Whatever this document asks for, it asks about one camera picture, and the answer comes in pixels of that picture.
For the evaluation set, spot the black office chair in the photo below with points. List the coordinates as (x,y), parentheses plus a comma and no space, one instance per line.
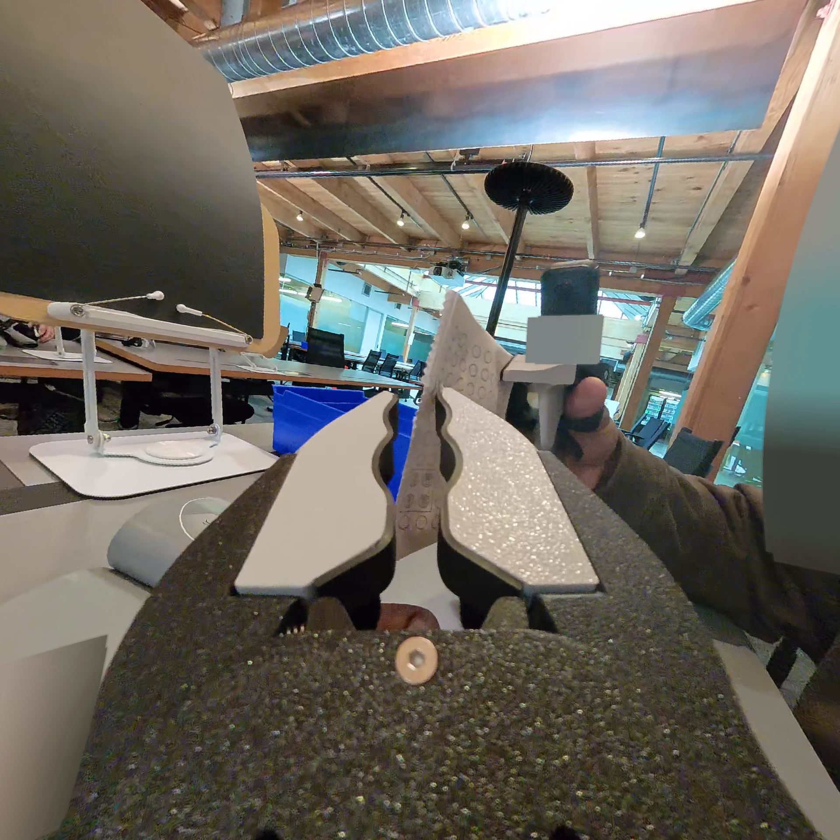
(325,348)

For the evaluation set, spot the grey desk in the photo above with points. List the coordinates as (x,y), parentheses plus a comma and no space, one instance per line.
(65,525)

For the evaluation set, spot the person's right forearm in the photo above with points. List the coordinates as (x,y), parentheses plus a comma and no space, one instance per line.
(709,538)

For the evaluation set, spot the white printed paper bag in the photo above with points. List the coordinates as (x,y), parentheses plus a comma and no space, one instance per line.
(466,361)

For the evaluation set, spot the ceiling projector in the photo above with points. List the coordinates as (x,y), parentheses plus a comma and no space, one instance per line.
(449,269)

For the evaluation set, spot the grey instruction booklet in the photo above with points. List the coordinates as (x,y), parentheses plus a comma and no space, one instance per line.
(164,538)

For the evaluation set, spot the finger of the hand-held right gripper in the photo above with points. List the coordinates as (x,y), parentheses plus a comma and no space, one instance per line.
(544,374)

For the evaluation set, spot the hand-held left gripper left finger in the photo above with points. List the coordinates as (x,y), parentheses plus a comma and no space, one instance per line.
(321,518)

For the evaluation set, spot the person's right hand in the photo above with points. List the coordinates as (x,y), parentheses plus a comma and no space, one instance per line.
(594,397)

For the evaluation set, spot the black pole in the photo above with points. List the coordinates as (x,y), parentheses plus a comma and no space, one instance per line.
(525,190)

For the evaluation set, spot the wooden office desk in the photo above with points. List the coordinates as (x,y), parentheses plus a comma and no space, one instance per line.
(65,367)

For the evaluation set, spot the blue plastic bin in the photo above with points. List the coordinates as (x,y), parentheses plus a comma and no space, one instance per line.
(328,413)

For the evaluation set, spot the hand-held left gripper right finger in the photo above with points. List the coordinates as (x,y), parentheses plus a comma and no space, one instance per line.
(512,512)

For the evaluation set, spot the corrugated silver duct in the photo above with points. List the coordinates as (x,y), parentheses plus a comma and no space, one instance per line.
(361,33)

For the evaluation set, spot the wooden column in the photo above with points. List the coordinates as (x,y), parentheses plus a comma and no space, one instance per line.
(754,262)

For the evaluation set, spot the black wood-rimmed panel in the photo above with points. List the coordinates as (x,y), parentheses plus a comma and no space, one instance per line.
(118,164)

